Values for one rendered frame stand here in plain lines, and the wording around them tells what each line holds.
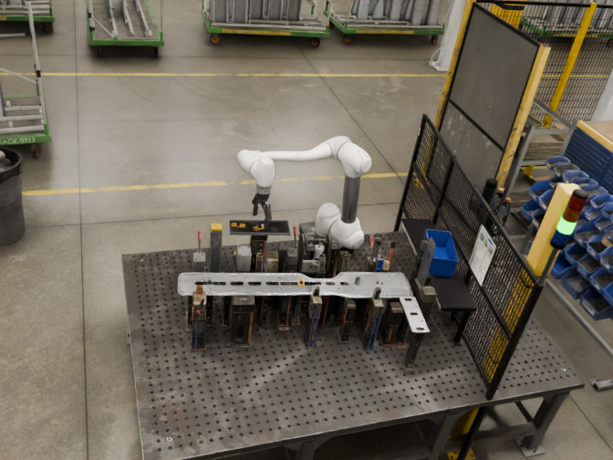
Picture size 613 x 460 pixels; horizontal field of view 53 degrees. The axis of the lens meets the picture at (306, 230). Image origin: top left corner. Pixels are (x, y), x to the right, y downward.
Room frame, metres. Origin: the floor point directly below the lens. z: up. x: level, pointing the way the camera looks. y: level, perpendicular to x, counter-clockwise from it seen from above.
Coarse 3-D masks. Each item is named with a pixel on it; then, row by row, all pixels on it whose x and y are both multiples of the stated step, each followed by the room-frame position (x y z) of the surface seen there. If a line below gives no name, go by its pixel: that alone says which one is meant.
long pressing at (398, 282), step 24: (192, 288) 2.59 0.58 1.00; (216, 288) 2.62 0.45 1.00; (240, 288) 2.65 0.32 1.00; (264, 288) 2.68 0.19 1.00; (288, 288) 2.72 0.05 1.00; (312, 288) 2.75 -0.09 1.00; (336, 288) 2.78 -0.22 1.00; (360, 288) 2.81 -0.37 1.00; (384, 288) 2.85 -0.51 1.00; (408, 288) 2.88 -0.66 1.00
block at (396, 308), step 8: (392, 304) 2.74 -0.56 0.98; (392, 312) 2.68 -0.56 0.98; (400, 312) 2.68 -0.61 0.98; (392, 320) 2.67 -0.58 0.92; (400, 320) 2.69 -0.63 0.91; (384, 328) 2.73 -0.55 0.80; (392, 328) 2.69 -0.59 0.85; (384, 336) 2.70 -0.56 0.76; (392, 336) 2.69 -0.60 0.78; (384, 344) 2.68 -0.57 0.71; (392, 344) 2.69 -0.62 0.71
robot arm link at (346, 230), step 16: (352, 144) 3.37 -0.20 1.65; (352, 160) 3.26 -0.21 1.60; (368, 160) 3.27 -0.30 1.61; (352, 176) 3.28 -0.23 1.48; (352, 192) 3.31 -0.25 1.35; (352, 208) 3.33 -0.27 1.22; (336, 224) 3.38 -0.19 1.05; (352, 224) 3.34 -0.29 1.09; (336, 240) 3.36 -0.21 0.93; (352, 240) 3.29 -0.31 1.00
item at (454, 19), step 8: (456, 0) 9.78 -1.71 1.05; (464, 0) 9.77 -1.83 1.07; (456, 8) 9.74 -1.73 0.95; (448, 16) 9.84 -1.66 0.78; (456, 16) 9.75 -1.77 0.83; (448, 24) 9.84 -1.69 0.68; (456, 24) 9.76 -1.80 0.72; (448, 32) 9.78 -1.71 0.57; (456, 32) 9.77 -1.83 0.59; (448, 40) 9.74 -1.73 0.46; (440, 48) 9.83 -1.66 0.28; (448, 48) 9.75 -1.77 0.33; (432, 56) 9.79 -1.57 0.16; (440, 56) 9.84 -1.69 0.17; (448, 56) 9.76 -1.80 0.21; (432, 64) 9.83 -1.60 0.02; (440, 64) 9.78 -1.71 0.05; (448, 64) 9.78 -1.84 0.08
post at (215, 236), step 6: (222, 228) 3.01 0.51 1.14; (210, 234) 2.99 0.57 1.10; (216, 234) 2.96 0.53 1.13; (222, 234) 2.97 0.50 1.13; (210, 240) 2.96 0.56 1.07; (216, 240) 2.96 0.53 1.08; (216, 246) 2.96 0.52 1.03; (216, 252) 2.97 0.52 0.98; (210, 258) 2.98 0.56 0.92; (216, 258) 2.97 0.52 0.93; (210, 264) 2.96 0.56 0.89; (216, 264) 2.97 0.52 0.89; (210, 270) 2.96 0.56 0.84; (216, 270) 2.97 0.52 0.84; (216, 282) 2.97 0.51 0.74
